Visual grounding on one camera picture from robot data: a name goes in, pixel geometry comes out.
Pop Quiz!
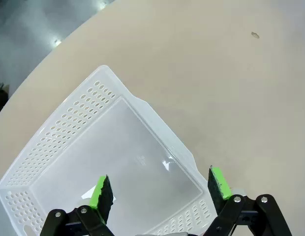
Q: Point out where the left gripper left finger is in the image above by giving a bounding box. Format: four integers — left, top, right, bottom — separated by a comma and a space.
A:
40, 174, 116, 236

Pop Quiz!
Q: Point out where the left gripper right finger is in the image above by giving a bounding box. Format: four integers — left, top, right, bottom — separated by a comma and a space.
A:
204, 166, 292, 236

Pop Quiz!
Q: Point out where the white perforated plastic basket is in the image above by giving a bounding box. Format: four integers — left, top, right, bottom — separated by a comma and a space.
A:
0, 64, 218, 236

